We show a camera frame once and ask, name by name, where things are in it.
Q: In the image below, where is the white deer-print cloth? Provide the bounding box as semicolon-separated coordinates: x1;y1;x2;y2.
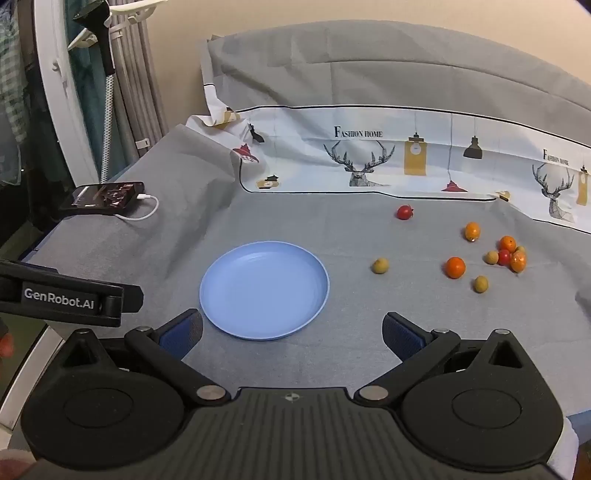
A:
185;37;591;225

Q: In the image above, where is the black smartphone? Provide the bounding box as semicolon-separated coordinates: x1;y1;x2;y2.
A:
59;181;146;215

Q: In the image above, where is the patterned steamer hose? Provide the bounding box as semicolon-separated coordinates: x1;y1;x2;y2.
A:
99;73;116;182

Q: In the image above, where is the grey curtain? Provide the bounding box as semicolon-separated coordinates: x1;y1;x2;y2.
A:
110;0;169;167

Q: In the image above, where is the white round frame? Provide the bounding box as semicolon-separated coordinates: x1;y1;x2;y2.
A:
34;0;101;186

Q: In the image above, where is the white charging cable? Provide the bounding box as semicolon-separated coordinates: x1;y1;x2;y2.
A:
115;193;160;223

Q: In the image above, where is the grey bed sheet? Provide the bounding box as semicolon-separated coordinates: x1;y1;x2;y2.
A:
25;19;591;462

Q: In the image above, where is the green plaid cloth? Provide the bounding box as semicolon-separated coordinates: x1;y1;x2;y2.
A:
0;0;31;185

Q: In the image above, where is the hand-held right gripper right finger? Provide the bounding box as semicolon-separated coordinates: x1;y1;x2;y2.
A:
353;311;523;404

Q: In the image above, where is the white plastic hanger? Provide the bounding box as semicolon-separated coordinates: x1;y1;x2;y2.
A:
67;0;168;51

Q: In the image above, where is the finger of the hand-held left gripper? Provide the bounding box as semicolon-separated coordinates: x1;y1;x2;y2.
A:
104;285;144;320

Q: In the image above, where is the blue plastic plate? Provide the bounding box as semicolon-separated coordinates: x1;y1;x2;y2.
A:
199;241;331;342

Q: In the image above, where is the teal curtain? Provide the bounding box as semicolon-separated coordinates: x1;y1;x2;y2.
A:
64;0;110;178

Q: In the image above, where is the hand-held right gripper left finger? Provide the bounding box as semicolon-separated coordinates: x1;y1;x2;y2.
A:
58;308;232;404

